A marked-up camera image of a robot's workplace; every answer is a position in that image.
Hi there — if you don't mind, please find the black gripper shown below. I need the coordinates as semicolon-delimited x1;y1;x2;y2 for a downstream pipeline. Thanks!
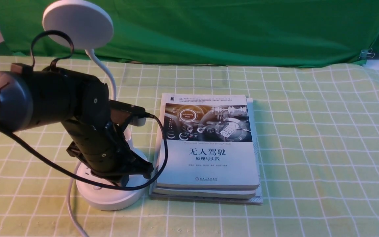
61;119;154;180

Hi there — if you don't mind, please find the white desk lamp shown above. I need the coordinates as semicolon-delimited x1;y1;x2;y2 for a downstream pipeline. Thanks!
42;0;143;211

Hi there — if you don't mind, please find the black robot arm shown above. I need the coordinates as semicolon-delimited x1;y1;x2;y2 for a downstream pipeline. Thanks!
0;63;153;182

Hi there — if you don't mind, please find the top autonomous driving book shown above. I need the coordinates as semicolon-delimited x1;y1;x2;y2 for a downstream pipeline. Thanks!
156;93;260;190

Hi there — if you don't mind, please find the bottom book in stack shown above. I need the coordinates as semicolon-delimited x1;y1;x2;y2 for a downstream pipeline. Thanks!
148;98;263;205

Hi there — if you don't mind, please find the green backdrop cloth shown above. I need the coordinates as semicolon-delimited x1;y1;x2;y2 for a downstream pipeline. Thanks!
0;0;379;68

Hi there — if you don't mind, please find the green checkered tablecloth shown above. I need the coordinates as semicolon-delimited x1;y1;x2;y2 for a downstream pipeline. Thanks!
0;63;379;237

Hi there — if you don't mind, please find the metal binder clip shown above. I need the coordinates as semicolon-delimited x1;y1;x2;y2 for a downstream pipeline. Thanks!
358;48;375;60

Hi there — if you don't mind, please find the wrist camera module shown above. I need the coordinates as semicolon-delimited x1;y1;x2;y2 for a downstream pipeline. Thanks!
109;100;146;128

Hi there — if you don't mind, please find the white lamp power cable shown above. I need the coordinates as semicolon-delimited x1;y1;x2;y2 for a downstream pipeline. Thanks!
66;161;89;237

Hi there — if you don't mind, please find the black camera cable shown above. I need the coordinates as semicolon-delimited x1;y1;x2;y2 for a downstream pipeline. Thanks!
0;112;169;192

